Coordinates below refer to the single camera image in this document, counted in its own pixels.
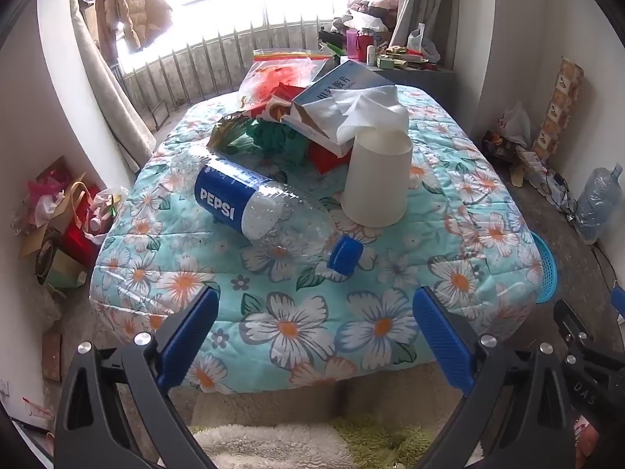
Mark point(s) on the red white snack packet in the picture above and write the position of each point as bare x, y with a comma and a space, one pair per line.
283, 95

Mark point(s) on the green plastic bag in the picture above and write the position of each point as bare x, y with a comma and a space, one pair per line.
278, 137

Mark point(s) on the grey cabinet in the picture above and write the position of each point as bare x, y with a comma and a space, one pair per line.
429, 78

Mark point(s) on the fluffy white rug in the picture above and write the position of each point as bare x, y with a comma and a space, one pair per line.
273, 444

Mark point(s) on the tan paper bag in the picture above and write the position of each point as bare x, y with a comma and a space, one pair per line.
53, 220

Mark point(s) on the white plastic bag red print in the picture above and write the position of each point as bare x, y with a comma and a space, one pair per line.
515, 127

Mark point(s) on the pile of clothes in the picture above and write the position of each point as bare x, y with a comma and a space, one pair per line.
371, 7

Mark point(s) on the tall patterned box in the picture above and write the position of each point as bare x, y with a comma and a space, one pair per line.
561, 102

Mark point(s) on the clear plastic bottle blue label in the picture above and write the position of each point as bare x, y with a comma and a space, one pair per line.
224, 195

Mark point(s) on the tan puffer jacket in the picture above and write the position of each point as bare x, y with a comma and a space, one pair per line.
122, 5

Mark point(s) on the blue water jug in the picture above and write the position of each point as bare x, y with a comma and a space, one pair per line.
595, 205

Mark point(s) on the black box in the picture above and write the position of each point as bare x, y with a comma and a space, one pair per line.
495, 144

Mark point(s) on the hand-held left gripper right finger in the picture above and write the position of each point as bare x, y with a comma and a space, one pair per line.
442, 337

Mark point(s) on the yellow green snack wrapper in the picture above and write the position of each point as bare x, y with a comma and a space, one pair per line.
229, 132

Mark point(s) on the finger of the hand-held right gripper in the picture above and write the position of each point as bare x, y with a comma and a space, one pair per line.
581, 347

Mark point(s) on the pink cup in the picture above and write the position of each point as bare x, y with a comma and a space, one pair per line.
352, 44

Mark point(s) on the white paper cup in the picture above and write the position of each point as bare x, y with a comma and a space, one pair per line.
376, 180

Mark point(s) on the red bottle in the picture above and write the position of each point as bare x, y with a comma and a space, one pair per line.
365, 46

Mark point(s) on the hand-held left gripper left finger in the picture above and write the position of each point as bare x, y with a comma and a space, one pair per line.
188, 337

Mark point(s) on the blue white medicine box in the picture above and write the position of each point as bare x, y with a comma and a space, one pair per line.
342, 83

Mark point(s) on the white tissue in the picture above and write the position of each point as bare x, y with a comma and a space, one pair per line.
376, 112

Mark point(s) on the pile of small boxes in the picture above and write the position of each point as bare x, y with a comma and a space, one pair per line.
537, 166

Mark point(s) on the red gift bag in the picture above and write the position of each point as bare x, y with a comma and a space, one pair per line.
78, 242

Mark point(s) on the blue mesh wastebasket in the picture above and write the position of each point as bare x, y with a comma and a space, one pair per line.
547, 268

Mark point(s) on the floral quilted blanket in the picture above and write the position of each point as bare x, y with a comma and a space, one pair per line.
293, 322

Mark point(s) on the pink plastic bag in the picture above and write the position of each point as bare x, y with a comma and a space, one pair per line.
44, 200

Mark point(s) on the grey hanging curtain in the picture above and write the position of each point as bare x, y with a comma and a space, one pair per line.
420, 0

